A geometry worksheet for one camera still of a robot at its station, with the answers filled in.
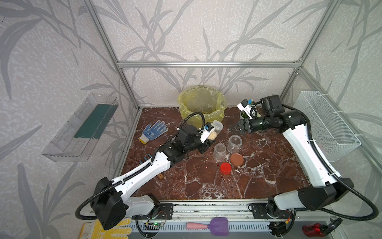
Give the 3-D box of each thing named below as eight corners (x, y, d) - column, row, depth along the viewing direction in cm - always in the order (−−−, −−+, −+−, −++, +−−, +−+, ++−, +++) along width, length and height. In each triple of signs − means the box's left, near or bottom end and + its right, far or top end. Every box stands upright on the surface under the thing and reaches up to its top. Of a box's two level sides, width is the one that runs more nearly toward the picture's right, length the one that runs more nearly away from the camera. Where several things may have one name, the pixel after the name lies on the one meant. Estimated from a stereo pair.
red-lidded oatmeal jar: (213, 162, 93) (215, 153, 84) (212, 152, 97) (214, 143, 88) (224, 162, 93) (227, 153, 84) (223, 152, 97) (225, 143, 88)
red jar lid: (220, 175, 88) (220, 172, 85) (219, 164, 92) (219, 162, 89) (231, 175, 88) (232, 172, 85) (230, 164, 92) (231, 162, 89)
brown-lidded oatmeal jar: (227, 153, 97) (229, 144, 89) (226, 143, 102) (228, 134, 93) (239, 153, 97) (243, 144, 89) (237, 143, 102) (241, 134, 94)
